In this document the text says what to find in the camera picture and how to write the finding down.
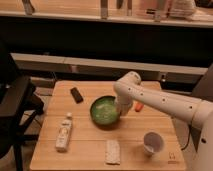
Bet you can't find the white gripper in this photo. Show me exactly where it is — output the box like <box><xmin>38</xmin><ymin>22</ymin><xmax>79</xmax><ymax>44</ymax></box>
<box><xmin>115</xmin><ymin>94</ymin><xmax>133</xmax><ymax>117</ymax></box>

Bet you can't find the green ceramic bowl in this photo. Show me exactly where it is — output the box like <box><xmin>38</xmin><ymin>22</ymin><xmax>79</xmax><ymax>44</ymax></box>
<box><xmin>90</xmin><ymin>96</ymin><xmax>120</xmax><ymax>126</ymax></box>

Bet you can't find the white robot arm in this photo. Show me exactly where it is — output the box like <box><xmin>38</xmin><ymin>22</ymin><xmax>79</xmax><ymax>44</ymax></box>
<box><xmin>113</xmin><ymin>71</ymin><xmax>213</xmax><ymax>171</ymax></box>

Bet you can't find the orange carrot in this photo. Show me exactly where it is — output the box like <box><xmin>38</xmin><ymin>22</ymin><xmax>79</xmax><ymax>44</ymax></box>
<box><xmin>135</xmin><ymin>102</ymin><xmax>144</xmax><ymax>112</ymax></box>

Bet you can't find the white paper cup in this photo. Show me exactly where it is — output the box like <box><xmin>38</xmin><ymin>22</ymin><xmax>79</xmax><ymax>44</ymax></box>
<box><xmin>143</xmin><ymin>132</ymin><xmax>164</xmax><ymax>157</ymax></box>

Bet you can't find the dark brown chocolate bar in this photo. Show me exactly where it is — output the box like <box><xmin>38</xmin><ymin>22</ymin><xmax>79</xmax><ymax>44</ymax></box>
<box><xmin>70</xmin><ymin>87</ymin><xmax>83</xmax><ymax>103</ymax></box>

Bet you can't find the white plastic bottle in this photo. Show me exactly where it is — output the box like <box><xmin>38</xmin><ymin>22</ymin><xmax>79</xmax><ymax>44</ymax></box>
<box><xmin>55</xmin><ymin>113</ymin><xmax>72</xmax><ymax>152</ymax></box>

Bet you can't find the black chair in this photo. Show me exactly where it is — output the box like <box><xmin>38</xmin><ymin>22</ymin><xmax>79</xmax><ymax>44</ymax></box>
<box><xmin>0</xmin><ymin>40</ymin><xmax>44</xmax><ymax>171</ymax></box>

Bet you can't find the black cable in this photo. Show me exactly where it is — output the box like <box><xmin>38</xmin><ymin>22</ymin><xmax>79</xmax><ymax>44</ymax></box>
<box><xmin>179</xmin><ymin>128</ymin><xmax>193</xmax><ymax>152</ymax></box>

